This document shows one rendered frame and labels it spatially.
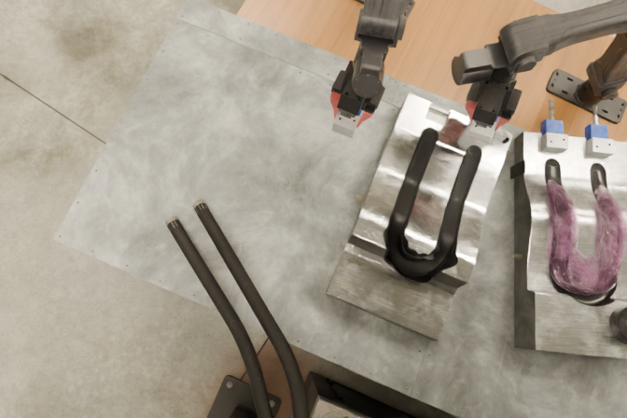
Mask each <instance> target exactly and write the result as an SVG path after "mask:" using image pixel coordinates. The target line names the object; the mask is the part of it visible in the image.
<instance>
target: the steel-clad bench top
mask: <svg viewBox="0 0 627 418"><path fill-rule="evenodd" d="M349 62H350V60H347V59H345V58H343V57H341V56H338V55H336V54H333V53H330V52H328V51H325V50H323V49H320V48H317V47H315V46H312V45H310V44H307V43H305V42H302V41H300V40H298V39H296V38H293V37H291V36H288V35H284V34H282V33H279V32H277V31H274V30H273V29H270V28H268V27H265V26H263V25H260V24H257V23H255V22H252V21H249V20H247V19H244V18H242V17H239V16H237V15H234V14H232V13H229V12H228V11H225V10H223V9H220V8H218V7H214V6H211V5H209V4H206V3H204V2H202V1H200V0H187V1H186V2H185V4H184V5H183V7H182V9H181V10H180V12H179V14H178V16H177V18H176V19H175V21H174V24H173V26H172V27H171V29H170V31H169V33H168V35H166V37H165V39H164V41H163V42H162V44H161V46H160V49H159V50H158V52H157V54H156V56H155V58H154V59H153V61H152V63H151V65H150V66H149V67H148V69H147V71H146V74H145V75H144V77H143V79H142V81H141V82H140V84H139V86H138V88H137V90H136V91H135V93H134V95H133V97H132V99H131V100H130V102H129V104H128V106H127V107H126V109H125V111H124V113H123V114H122V116H121V118H120V120H119V122H118V124H117V126H116V128H115V130H114V131H113V132H112V134H111V136H110V138H109V139H108V141H107V143H106V145H105V147H104V149H103V151H102V153H101V154H100V156H99V158H98V160H97V161H96V162H95V164H94V166H93V168H92V170H91V172H90V174H89V176H88V178H87V179H86V181H85V183H84V185H83V186H82V188H81V190H80V191H79V193H78V194H77V197H76V199H75V201H74V202H73V204H72V206H71V208H70V210H69V211H68V213H67V215H66V217H65V219H64V220H63V223H62V225H61V226H60V227H59V229H58V231H57V233H56V234H55V236H54V238H53V240H55V241H57V242H60V243H62V244H65V245H68V246H70V247H72V248H74V249H76V250H78V251H80V252H83V253H85V254H87V255H89V256H92V257H94V258H97V259H100V260H101V261H103V262H106V263H108V264H110V265H112V266H115V267H117V268H119V269H121V270H124V271H126V272H129V273H131V274H133V275H135V276H138V277H140V278H142V279H144V280H147V281H148V282H150V283H153V284H155V285H157V286H161V287H163V288H165V289H167V290H170V291H172V292H174V293H176V294H178V295H180V296H182V297H185V298H187V299H189V300H193V301H195V302H197V303H200V304H201V305H203V306H205V307H208V308H210V309H212V310H214V311H217V312H218V310H217V308H216V306H215V305H214V303H213V302H212V300H211V298H210V297H209V295H208V294H207V292H206V290H205V289H204V287H203V285H202V283H201V281H200V280H199V278H198V276H197V275H196V273H195V271H193V269H192V268H191V266H190V264H189V263H188V260H187V259H186V257H185V255H184V254H183V252H182V250H181V249H180V247H179V245H178V244H177V242H176V240H175V239H174V237H173V235H172V233H171V232H170V231H169V229H168V228H167V226H166V224H165V221H166V220H167V219H168V218H169V217H171V216H176V217H177V218H178V220H179V221H180V223H181V225H182V226H183V228H184V229H185V231H186V233H187V234H188V236H189V238H190V240H191V241H192V242H193V244H194V245H195V247H196V248H197V250H198V252H199V253H200V255H201V256H202V259H203V260H204V262H205V264H206V265H207V267H208V268H209V270H210V272H211V273H212V274H213V275H214V277H215V279H216V281H217V282H218V284H219V286H220V287H221V289H222V291H223V292H224V294H225V295H226V297H227V299H228V300H229V302H230V304H231V306H232V307H233V309H234V310H235V312H236V313H237V314H238V316H239V318H240V319H241V321H242V323H244V324H247V325H248V326H250V327H254V328H256V329H258V330H260V331H263V332H265V331H264V329H263V328H262V326H261V324H260V323H259V321H258V319H257V318H256V316H255V314H254V312H253V311H252V309H251V307H250V305H249V304H248V302H247V300H246V299H245V297H244V294H243V293H242V291H241V289H240V288H239V287H238V285H237V283H236V281H235V280H234V278H233V276H232V275H231V273H230V270H229V269H228V267H227V265H226V263H225V262H224V260H223V258H222V257H221V256H220V254H219V252H218V251H217V249H216V246H215V245H214V243H213V241H212V239H211V238H210V236H209V234H208V233H207V231H206V229H205V227H204V226H203V224H202V222H201V221H200V219H199V217H198V215H197V214H196V212H195V210H194V208H193V206H192V205H193V203H195V202H196V201H197V200H204V202H205V203H206V205H207V206H208V208H209V210H210V211H211V213H212V215H213V216H214V218H215V220H216V222H217V224H218V226H219V227H220V228H221V230H222V231H223V233H224V235H225V236H226V238H227V240H228V241H229V243H230V245H231V247H232V249H233V250H234V252H235V254H236V256H237V257H238V259H239V260H240V261H241V263H242V265H243V266H244V269H245V270H246V272H247V274H248V275H249V277H250V279H251V280H252V282H253V284H254V286H255V287H256V289H257V291H258V293H259V295H260V296H261V297H262V299H263V300H264V302H265V304H266V305H267V307H268V309H269V310H270V312H271V314H272V316H273V318H274V320H275V321H276V323H277V325H278V326H279V328H280V329H281V330H282V332H283V334H284V335H285V337H286V340H287V342H288V343H290V344H293V345H295V346H297V347H299V348H301V349H303V350H305V351H307V352H310V353H312V354H314V355H318V356H320V357H322V358H324V359H326V360H328V361H330V362H333V363H335V364H337V365H340V366H342V367H344V368H346V369H349V370H351V371H353V372H356V373H358V374H360V375H363V376H365V377H367V378H369V379H372V380H373V381H375V382H377V383H381V384H383V385H386V386H388V387H390V388H392V389H395V390H397V391H398V392H400V393H403V394H405V395H407V396H409V397H413V398H415V399H418V400H420V401H422V402H424V403H426V404H428V405H430V406H432V407H435V408H437V409H439V410H442V411H445V412H447V413H449V414H451V415H453V416H455V417H458V418H627V359H622V358H613V357H604V356H595V355H577V354H568V353H559V352H550V351H540V350H532V349H523V348H515V347H514V258H512V257H511V255H512V254H514V178H512V179H510V167H511V166H513V165H514V139H515V138H516V137H517V136H519V135H520V134H521V133H522V132H528V131H526V130H524V129H521V128H519V127H516V126H514V125H511V124H509V123H506V124H504V125H502V126H500V127H499V128H498V129H500V130H502V131H505V132H509V133H511V134H513V135H512V138H511V141H510V143H509V148H508V151H507V154H506V157H505V159H504V162H503V165H502V168H501V170H500V173H499V175H498V177H497V180H496V183H495V188H494V190H493V193H492V196H491V199H490V201H489V203H488V206H487V209H486V212H485V216H484V219H483V223H482V229H481V240H480V246H479V251H478V255H477V258H476V262H475V265H474V268H473V271H472V273H471V275H470V278H469V281H468V283H467V284H465V285H464V286H461V287H459V288H457V290H456V292H455V294H454V297H453V302H452V304H451V307H450V310H449V312H448V315H447V318H446V321H445V324H444V327H443V330H442V332H441V335H440V338H439V340H438V341H431V340H429V339H427V338H425V337H423V336H421V335H418V334H416V333H414V332H411V331H409V330H407V329H405V328H403V327H399V326H397V325H395V324H392V323H390V322H388V321H385V320H383V319H382V318H379V317H377V316H375V315H372V314H370V313H367V312H364V311H362V310H360V309H357V308H356V307H354V306H351V305H349V304H347V303H344V302H342V301H340V300H336V299H334V298H332V297H330V296H328V295H326V292H327V288H328V285H329V283H330V280H331V278H332V275H333V273H334V271H335V269H336V267H337V264H338V262H339V259H340V257H341V253H342V250H343V248H344V246H345V244H346V242H347V239H348V237H349V234H350V232H351V229H352V227H353V225H354V223H355V219H356V217H357V214H358V212H359V209H360V207H361V204H362V202H360V201H358V200H356V199H355V197H356V195H359V196H364V197H365V195H366V193H367V190H368V188H369V184H370V182H371V179H372V177H373V175H374V173H375V170H376V168H377V165H378V163H379V161H380V158H381V156H382V154H383V150H384V148H385V145H386V143H387V140H388V138H389V136H390V133H391V131H392V129H393V127H394V124H395V122H396V119H397V115H398V113H399V110H400V108H401V106H402V105H403V103H404V101H405V99H406V97H407V95H408V93H411V94H413V95H416V96H418V97H421V98H423V99H426V100H427V101H430V102H432V105H433V106H436V107H438V108H441V109H443V110H446V111H448V112H450V110H453V111H455V112H458V113H460V114H463V115H465V116H468V117H469V115H468V113H467V111H466V109H465V106H464V105H461V104H458V103H456V102H453V101H451V100H448V99H446V98H443V97H441V96H438V95H437V94H434V93H432V92H429V91H425V90H423V89H420V88H418V87H415V86H413V85H411V84H408V83H406V82H403V81H401V80H398V79H396V78H393V77H390V76H388V75H385V74H383V86H384V87H385V91H384V93H383V97H382V99H381V101H380V103H379V106H378V108H377V109H375V112H374V114H373V116H372V117H371V118H368V119H367V120H365V121H363V122H362V123H361V125H360V126H359V127H358V128H356V130H355V133H354V136H353V138H350V137H347V136H345V135H342V134H340V133H337V132H334V131H332V126H333V122H334V120H335V119H334V110H333V107H332V105H331V102H330V100H329V97H330V95H331V93H332V91H331V88H332V85H333V83H334V81H335V80H336V78H337V76H338V74H339V72H340V71H341V70H344V71H345V69H346V67H347V65H348V63H349ZM399 84H400V85H399ZM395 95H396V96H395ZM394 97H395V98H394ZM393 100H394V101H393ZM392 102H393V103H392ZM418 370H419V371H418ZM417 373H418V374H417ZM416 376H417V377H416Z"/></svg>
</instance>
